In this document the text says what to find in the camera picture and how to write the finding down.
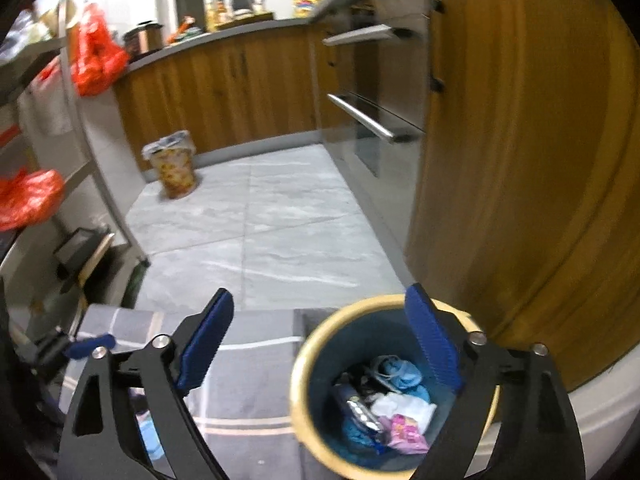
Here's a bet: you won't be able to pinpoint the light blue face mask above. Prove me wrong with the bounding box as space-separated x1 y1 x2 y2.
371 354 424 394

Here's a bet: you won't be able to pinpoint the orange food item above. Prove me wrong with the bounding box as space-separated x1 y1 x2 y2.
167 15 196 44

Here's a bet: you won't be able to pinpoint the torn blue plastic bag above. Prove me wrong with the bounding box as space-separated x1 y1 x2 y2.
341 416 382 455

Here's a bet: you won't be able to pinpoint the black box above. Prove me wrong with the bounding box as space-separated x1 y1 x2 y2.
52 227 113 272

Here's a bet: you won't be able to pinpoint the hanging red plastic bag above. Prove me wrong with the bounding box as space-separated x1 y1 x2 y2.
69 2 130 99

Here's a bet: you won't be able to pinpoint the metal shelf rack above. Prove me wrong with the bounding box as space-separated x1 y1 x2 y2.
0 0 152 313

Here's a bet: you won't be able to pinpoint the white plastic bag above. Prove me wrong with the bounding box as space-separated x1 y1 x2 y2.
29 59 77 137

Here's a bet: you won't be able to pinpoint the pink snack wrapper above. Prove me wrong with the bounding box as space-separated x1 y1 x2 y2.
384 412 432 454

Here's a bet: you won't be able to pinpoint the yellow-rimmed blue bin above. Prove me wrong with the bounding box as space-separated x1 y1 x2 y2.
288 295 502 479

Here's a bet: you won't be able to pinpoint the wooden cutting board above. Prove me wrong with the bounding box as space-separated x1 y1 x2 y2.
219 11 276 31

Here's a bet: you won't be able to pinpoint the grey kitchen countertop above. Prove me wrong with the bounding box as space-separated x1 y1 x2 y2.
126 0 427 74

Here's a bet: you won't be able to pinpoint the stainless steel oven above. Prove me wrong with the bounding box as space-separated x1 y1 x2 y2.
319 0 432 222

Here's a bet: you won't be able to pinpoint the wooden base cabinets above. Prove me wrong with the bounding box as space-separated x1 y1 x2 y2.
112 22 327 172

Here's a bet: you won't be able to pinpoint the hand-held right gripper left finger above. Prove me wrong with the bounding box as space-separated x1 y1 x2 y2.
57 287 236 480

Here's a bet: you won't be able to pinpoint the silver foil wrapper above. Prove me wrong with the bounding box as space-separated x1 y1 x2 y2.
347 397 389 444

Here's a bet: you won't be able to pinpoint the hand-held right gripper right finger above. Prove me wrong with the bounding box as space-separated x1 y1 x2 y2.
404 282 586 480

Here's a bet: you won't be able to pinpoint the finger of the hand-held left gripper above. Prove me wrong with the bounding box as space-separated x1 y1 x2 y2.
64 333 117 362

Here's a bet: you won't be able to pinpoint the grey checked mat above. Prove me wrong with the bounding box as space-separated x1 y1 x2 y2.
65 304 417 480

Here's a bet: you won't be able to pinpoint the patterned bin with plastic liner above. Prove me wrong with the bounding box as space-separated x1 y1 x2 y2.
141 130 197 200

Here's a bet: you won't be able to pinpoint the wooden tall cabinet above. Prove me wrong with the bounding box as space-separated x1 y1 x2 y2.
403 0 640 392

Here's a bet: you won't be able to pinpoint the white paper tissue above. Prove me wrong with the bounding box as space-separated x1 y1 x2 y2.
371 391 439 434

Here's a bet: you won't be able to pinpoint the crumpled red plastic bag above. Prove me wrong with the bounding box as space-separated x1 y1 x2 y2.
0 168 66 232

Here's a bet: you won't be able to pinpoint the black plastic bag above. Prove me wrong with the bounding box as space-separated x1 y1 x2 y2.
334 364 382 402

